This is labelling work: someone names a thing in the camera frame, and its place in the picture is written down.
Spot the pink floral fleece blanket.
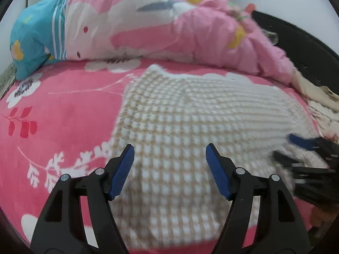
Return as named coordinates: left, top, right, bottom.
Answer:
left=0, top=58, right=326, bottom=252

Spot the black padded headboard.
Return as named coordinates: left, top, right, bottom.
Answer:
left=251, top=11, right=339, bottom=96

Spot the cream crumpled garment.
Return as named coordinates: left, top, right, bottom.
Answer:
left=291, top=70, right=339, bottom=138

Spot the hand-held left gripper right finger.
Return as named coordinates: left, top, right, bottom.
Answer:
left=205, top=143, right=310, bottom=254

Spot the dark patterned cloth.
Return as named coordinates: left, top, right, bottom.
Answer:
left=262, top=29, right=280, bottom=45

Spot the grey woven mat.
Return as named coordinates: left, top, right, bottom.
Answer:
left=0, top=63, right=18, bottom=98

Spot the beige checkered wool coat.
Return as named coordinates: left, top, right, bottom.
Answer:
left=110, top=65, right=318, bottom=248

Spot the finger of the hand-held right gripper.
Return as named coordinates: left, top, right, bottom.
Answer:
left=289, top=134, right=339, bottom=154
left=273, top=151, right=331, bottom=174

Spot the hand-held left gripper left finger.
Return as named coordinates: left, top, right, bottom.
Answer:
left=30, top=143, right=135, bottom=254

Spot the pink and blue rabbit quilt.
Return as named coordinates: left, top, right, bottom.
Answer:
left=9, top=0, right=297, bottom=85

